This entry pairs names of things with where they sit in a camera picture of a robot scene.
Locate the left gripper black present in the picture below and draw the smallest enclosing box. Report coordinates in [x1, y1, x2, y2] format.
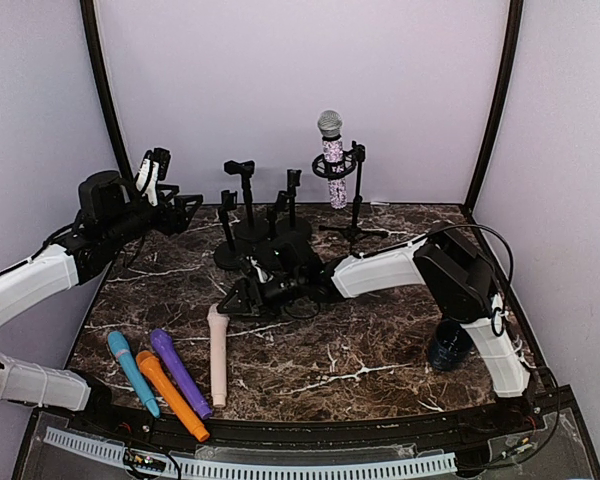
[105, 184, 202, 249]

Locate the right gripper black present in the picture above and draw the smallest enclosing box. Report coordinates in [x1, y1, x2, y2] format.
[217, 270, 305, 321]

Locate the pink microphone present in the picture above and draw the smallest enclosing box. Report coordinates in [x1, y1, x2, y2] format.
[207, 304, 229, 409]

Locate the black stand of pink microphone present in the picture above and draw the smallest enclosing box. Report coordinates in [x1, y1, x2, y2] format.
[213, 190, 241, 271]

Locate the black stand of blue microphone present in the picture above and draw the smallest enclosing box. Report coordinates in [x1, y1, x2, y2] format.
[223, 160, 268, 244]

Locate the purple microphone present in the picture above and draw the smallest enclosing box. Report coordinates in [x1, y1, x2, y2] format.
[150, 329, 212, 420]

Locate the black stand of purple microphone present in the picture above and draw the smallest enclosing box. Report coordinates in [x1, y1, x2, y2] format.
[264, 190, 290, 243]

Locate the black stand of orange microphone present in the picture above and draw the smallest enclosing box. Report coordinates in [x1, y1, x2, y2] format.
[275, 169, 313, 240]

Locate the orange microphone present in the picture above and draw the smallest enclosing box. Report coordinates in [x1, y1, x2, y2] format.
[136, 350, 210, 442]

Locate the blue microphone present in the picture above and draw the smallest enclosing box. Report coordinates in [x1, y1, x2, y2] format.
[107, 331, 161, 418]

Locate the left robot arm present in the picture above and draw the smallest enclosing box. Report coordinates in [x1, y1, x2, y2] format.
[0, 167, 203, 436]

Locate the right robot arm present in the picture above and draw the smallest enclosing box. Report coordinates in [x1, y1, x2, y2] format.
[217, 222, 534, 434]

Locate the silver glitter microphone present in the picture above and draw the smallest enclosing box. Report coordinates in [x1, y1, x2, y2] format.
[317, 110, 347, 209]

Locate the small circuit board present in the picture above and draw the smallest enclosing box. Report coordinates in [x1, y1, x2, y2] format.
[123, 449, 166, 475]

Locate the dark blue mug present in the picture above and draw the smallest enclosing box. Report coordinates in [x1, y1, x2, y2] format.
[427, 319, 473, 371]

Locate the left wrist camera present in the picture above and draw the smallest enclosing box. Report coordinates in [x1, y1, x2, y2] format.
[135, 147, 171, 207]

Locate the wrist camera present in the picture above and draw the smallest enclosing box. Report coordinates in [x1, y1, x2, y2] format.
[135, 147, 171, 207]
[246, 255, 273, 284]

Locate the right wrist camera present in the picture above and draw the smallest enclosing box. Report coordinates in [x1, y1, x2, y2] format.
[246, 255, 273, 284]

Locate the white slotted cable duct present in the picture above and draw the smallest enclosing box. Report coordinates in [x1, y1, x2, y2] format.
[43, 427, 457, 479]

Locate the black tripod shock-mount stand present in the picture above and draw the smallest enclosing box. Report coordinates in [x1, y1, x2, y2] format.
[312, 141, 389, 253]

